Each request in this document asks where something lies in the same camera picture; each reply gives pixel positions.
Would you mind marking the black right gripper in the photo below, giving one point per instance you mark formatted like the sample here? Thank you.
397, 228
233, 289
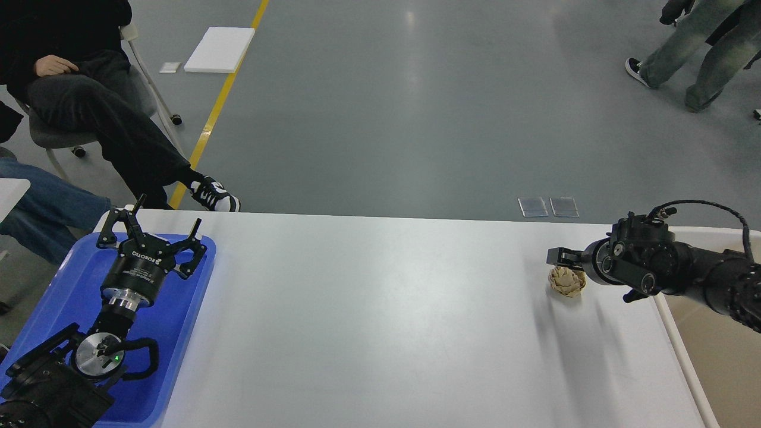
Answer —
590, 260

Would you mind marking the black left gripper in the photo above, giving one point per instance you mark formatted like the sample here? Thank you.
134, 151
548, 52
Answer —
140, 266

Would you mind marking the brown paper ball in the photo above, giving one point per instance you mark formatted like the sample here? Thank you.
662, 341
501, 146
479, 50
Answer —
567, 282

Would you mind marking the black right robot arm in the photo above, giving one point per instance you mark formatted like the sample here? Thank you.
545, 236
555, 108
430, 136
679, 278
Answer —
641, 253

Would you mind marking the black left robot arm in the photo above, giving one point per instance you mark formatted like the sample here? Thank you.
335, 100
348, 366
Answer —
65, 380

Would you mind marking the right metal floor plate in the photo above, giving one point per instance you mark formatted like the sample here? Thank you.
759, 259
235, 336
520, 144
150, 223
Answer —
564, 207

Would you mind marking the metal floor plate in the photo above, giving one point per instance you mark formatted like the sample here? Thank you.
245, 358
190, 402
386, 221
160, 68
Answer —
564, 207
533, 207

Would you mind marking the left metal floor plate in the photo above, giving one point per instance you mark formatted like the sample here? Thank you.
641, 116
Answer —
533, 207

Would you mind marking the blue plastic tray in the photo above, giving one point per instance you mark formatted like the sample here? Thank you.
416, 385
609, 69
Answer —
73, 297

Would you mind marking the person in blue jeans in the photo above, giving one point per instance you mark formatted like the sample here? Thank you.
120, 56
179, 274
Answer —
44, 217

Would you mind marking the white table corner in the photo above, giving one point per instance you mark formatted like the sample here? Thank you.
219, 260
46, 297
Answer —
12, 190

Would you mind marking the grey office chair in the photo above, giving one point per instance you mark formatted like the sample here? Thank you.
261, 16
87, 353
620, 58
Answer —
102, 94

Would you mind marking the beige plastic bin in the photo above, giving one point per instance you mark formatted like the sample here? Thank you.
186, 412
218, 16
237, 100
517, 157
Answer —
720, 359

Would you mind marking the seated person in black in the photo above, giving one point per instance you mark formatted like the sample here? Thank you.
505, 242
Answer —
32, 28

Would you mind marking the white foam board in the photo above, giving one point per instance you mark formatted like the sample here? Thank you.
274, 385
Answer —
220, 50

